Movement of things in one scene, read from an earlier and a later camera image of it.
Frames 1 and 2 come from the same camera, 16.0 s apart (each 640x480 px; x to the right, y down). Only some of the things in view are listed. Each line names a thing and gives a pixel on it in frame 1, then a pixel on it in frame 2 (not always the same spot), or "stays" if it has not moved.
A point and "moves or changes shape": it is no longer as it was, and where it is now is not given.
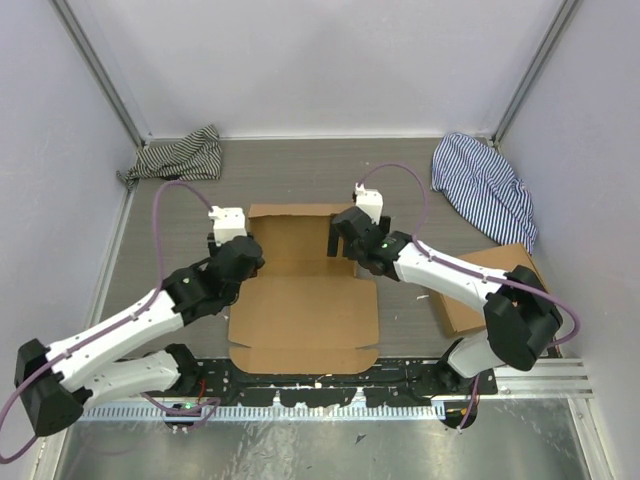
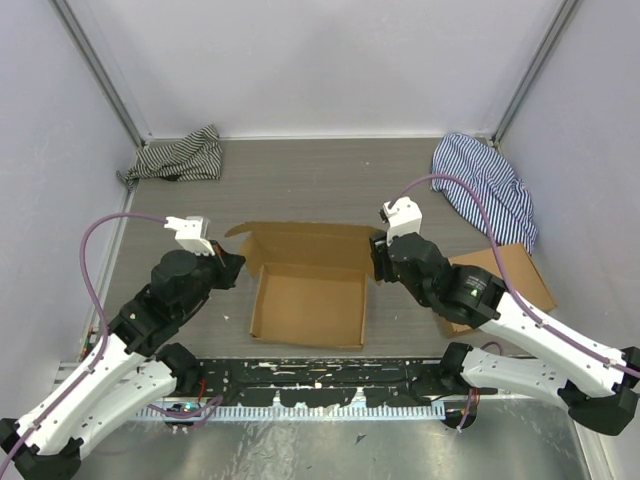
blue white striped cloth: x=482 y=189 stays
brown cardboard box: x=303 y=312 moves or changes shape
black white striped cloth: x=196 y=157 stays
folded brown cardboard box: x=464 y=313 stays
